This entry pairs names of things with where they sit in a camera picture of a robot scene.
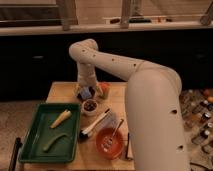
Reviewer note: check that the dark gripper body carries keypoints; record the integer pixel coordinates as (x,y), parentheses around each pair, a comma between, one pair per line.
(86,93)

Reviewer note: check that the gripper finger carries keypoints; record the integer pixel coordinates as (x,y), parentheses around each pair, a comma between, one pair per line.
(99,90)
(77,89)

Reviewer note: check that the dark grape bunch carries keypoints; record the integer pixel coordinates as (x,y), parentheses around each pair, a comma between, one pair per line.
(90,106)

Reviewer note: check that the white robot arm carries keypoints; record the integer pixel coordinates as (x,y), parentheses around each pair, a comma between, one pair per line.
(151,104)

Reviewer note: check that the white paper cup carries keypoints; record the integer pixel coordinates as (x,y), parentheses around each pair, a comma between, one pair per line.
(89,113)

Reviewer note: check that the orange-topped bottle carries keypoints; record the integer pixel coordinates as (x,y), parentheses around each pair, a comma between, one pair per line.
(105,87)

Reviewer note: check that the yellow corn piece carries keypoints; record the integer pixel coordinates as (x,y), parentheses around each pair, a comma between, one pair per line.
(62,117)

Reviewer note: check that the clear plastic bag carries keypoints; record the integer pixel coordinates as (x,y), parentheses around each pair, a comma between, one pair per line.
(111,120)

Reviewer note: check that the metal whisk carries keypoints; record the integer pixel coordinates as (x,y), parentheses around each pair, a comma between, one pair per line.
(107,144)

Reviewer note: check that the orange bowl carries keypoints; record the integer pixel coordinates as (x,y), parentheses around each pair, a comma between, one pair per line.
(117,145)

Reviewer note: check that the green plastic tray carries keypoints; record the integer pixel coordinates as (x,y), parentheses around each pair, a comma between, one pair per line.
(39,133)

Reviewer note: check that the green cucumber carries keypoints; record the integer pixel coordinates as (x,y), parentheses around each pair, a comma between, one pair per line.
(48,145)

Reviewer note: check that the dark flat tool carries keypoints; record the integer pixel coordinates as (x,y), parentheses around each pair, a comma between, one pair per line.
(127,157)

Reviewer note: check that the black handle object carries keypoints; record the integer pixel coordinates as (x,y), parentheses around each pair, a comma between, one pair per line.
(16,147)

